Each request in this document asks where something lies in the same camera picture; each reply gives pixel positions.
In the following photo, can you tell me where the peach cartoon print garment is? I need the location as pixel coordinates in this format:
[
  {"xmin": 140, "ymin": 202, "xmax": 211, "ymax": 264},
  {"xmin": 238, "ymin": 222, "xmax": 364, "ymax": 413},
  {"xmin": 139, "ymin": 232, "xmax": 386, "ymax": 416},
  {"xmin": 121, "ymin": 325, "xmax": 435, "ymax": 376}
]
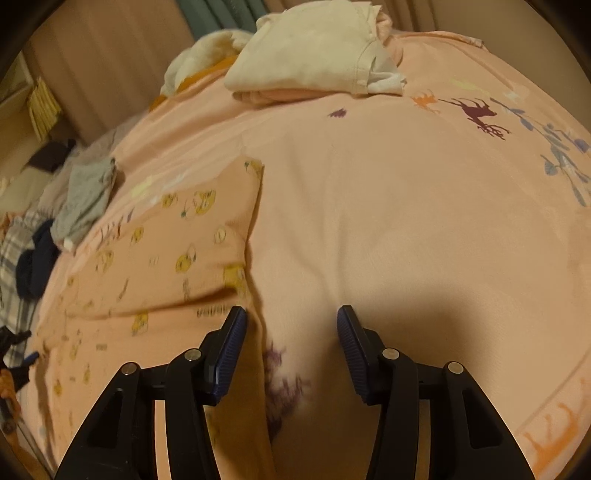
[{"xmin": 35, "ymin": 157, "xmax": 276, "ymax": 479}]

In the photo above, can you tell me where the left hand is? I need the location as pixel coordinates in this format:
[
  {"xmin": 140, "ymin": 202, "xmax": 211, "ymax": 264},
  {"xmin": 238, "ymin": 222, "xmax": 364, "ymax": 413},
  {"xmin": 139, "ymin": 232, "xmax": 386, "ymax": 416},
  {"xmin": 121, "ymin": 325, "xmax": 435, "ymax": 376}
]
[{"xmin": 0, "ymin": 369, "xmax": 21, "ymax": 435}]

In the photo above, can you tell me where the plaid blue white blanket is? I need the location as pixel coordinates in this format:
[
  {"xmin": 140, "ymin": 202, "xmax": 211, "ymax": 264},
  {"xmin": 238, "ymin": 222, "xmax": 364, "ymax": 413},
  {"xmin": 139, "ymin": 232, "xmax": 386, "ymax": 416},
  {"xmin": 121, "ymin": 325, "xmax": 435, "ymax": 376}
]
[{"xmin": 0, "ymin": 209, "xmax": 47, "ymax": 365}]

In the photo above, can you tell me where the dark navy garment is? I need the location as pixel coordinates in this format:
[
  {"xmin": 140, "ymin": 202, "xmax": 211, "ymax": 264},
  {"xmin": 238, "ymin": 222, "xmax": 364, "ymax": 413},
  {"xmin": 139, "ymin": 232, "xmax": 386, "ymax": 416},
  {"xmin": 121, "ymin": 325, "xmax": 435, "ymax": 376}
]
[{"xmin": 15, "ymin": 219, "xmax": 61, "ymax": 300}]

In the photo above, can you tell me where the pink printed bed sheet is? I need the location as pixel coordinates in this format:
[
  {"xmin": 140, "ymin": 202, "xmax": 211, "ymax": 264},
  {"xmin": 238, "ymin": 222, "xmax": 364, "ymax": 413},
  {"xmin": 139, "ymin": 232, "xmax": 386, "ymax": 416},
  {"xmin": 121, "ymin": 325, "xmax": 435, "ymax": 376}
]
[{"xmin": 18, "ymin": 31, "xmax": 591, "ymax": 480}]

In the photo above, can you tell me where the beige pillow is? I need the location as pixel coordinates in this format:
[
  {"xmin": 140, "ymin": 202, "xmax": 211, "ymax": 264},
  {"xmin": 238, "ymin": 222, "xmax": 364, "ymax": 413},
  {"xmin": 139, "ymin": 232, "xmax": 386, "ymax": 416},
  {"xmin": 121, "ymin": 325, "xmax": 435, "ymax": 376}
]
[{"xmin": 0, "ymin": 167, "xmax": 53, "ymax": 215}]

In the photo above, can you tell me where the grey crumpled garment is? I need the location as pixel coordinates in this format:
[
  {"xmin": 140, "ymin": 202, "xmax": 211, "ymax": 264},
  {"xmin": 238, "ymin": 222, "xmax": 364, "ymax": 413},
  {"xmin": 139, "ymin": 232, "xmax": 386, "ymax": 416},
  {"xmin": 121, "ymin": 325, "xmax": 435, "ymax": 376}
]
[{"xmin": 50, "ymin": 157, "xmax": 117, "ymax": 252}]

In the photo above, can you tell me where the dark brown garment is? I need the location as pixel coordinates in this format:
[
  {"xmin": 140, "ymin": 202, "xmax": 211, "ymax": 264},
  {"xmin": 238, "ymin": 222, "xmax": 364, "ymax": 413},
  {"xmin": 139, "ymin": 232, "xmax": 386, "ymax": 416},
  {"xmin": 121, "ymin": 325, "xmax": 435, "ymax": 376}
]
[{"xmin": 26, "ymin": 139, "xmax": 76, "ymax": 173}]

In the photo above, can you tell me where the grey quilt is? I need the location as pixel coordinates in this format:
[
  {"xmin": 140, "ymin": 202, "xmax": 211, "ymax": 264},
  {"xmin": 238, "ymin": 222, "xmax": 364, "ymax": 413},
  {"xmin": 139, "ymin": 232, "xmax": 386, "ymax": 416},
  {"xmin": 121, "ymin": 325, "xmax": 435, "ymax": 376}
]
[{"xmin": 33, "ymin": 117, "xmax": 138, "ymax": 218}]

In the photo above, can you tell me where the woven yellow hanging bag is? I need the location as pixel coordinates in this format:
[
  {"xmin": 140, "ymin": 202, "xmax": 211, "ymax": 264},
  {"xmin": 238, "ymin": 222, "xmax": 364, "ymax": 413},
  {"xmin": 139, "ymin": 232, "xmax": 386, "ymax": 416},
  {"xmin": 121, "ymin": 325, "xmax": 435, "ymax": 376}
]
[{"xmin": 27, "ymin": 77, "xmax": 63, "ymax": 142}]

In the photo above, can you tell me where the white orange plush toy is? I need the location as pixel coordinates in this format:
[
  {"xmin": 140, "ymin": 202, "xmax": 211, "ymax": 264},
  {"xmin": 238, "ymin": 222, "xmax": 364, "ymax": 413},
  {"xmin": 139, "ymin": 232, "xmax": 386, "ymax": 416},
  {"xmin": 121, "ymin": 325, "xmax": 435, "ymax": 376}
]
[{"xmin": 149, "ymin": 29, "xmax": 253, "ymax": 111}]

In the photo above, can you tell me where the white folded garment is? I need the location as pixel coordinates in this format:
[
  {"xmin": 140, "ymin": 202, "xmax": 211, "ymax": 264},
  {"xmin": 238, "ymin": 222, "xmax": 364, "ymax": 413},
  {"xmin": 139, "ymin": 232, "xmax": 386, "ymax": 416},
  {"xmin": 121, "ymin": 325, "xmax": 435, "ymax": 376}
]
[{"xmin": 223, "ymin": 0, "xmax": 408, "ymax": 97}]

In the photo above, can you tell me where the pink beige curtain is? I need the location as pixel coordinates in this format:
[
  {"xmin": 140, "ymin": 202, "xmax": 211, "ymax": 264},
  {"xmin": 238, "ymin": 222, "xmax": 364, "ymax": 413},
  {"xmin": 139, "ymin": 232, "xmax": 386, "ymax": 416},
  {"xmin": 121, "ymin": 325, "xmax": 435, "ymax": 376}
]
[{"xmin": 22, "ymin": 0, "xmax": 445, "ymax": 144}]

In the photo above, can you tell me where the teal curtain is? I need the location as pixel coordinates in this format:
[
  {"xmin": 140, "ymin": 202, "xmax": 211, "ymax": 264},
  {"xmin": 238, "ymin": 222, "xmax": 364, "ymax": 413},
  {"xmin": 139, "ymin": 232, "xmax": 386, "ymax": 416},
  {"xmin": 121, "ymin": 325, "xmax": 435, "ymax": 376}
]
[{"xmin": 176, "ymin": 0, "xmax": 268, "ymax": 40}]

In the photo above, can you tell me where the white wall shelf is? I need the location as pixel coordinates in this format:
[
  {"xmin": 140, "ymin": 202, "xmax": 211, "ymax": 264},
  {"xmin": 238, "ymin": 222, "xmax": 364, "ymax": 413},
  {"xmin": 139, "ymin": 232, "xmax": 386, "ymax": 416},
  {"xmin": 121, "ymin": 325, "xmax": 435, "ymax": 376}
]
[{"xmin": 0, "ymin": 52, "xmax": 34, "ymax": 129}]

